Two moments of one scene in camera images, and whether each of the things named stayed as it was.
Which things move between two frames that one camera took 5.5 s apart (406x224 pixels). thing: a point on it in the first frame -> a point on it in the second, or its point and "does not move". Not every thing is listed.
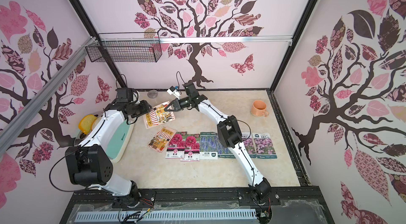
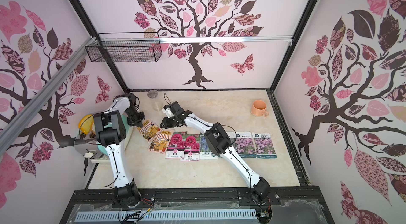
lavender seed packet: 208,148 does not move
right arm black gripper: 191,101 -> 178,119
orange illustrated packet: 157,117 -> 150,130
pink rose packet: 192,152 does not move
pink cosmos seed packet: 247,139 does not move
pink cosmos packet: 264,146 does not move
